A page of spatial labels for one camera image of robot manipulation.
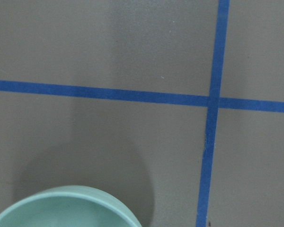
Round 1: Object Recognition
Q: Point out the green bowl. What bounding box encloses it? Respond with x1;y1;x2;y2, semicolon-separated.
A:
0;185;141;227

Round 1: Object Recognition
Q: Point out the brown paper table cover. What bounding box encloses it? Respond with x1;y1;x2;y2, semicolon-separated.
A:
0;0;284;227

